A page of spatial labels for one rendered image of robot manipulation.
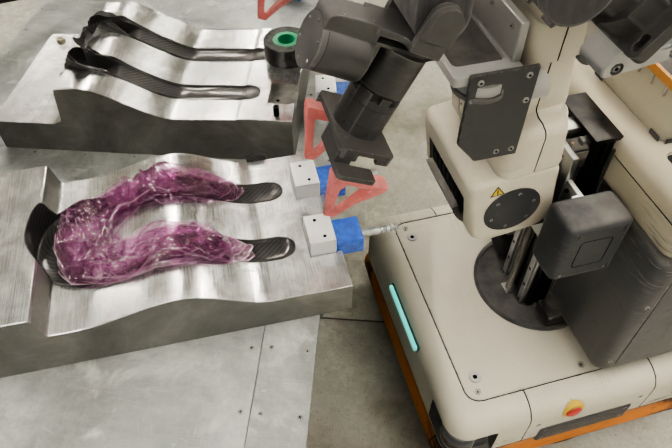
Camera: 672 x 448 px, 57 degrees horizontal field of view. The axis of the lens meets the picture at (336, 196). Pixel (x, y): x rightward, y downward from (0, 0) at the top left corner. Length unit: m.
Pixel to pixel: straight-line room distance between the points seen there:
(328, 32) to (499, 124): 0.39
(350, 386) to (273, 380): 0.89
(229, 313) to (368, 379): 0.93
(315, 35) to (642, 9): 0.33
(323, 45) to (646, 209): 0.74
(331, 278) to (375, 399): 0.89
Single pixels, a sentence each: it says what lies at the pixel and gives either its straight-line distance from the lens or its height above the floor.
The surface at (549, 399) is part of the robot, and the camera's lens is 1.44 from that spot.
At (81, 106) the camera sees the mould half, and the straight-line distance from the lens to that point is 1.06.
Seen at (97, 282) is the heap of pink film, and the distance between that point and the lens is 0.83.
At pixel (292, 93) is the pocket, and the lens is 1.06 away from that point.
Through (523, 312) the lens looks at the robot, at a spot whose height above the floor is 0.27.
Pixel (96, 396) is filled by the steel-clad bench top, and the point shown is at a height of 0.80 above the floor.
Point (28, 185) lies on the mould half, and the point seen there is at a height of 0.91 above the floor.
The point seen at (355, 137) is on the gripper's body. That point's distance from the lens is 0.66.
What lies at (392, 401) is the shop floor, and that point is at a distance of 1.67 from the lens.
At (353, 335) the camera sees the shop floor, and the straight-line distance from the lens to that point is 1.75.
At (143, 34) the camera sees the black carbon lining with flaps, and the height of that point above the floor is 0.92.
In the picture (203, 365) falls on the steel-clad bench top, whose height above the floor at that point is 0.80.
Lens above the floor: 1.52
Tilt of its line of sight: 48 degrees down
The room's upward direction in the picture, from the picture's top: straight up
